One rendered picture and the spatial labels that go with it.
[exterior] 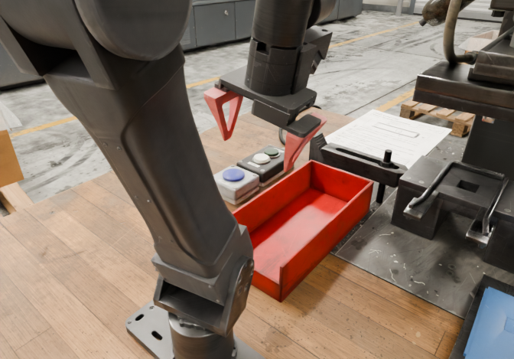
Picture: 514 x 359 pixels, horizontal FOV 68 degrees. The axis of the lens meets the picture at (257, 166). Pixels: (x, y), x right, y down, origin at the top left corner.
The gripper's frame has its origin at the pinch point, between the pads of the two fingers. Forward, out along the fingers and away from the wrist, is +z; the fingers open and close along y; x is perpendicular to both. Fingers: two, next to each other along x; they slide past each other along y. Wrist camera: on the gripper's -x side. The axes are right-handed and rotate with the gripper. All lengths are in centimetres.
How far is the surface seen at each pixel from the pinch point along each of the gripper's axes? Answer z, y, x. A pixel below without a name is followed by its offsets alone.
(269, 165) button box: 14.3, 5.2, -16.0
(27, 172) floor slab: 150, 200, -60
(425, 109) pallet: 103, 4, -288
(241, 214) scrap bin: 10.7, -0.3, 1.7
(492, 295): 7.0, -32.3, -4.4
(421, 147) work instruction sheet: 14, -16, -46
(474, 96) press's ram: -11.0, -20.4, -14.7
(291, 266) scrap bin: 8.6, -11.1, 6.6
